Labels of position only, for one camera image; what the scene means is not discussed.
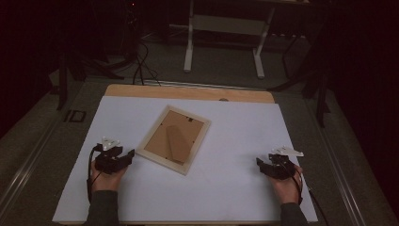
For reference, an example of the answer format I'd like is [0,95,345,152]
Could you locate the person's left hand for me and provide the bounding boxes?
[90,166,126,192]

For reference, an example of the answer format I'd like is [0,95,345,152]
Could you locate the person's right hand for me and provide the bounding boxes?
[269,165,304,205]

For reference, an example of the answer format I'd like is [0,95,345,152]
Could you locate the white metal stand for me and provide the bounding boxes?
[183,0,277,79]

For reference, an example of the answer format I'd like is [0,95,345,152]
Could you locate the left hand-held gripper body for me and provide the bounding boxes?
[93,136,125,175]

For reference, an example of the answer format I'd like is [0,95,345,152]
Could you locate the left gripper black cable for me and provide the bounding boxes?
[87,145,103,203]

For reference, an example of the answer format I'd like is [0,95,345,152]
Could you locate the silver floor rail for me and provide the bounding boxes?
[0,119,60,218]
[305,93,368,226]

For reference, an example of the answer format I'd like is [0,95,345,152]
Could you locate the black floor cables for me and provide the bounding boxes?
[131,40,163,88]

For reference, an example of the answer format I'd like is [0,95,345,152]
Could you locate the wooden picture frame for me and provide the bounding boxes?
[135,105,212,176]

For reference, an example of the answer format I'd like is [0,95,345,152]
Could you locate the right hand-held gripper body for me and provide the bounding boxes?
[267,145,305,181]

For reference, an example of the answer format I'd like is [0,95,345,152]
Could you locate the black floor socket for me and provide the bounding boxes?
[64,108,88,123]

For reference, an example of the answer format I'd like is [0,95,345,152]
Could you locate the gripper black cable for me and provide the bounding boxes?
[87,145,103,203]
[281,159,330,226]

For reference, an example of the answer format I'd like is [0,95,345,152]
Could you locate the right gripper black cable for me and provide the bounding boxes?
[281,159,330,226]

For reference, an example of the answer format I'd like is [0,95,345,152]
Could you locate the black metal stand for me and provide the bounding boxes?
[56,46,125,111]
[267,31,332,128]

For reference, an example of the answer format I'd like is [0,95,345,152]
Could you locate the white paper sheet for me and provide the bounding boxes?
[52,95,319,223]

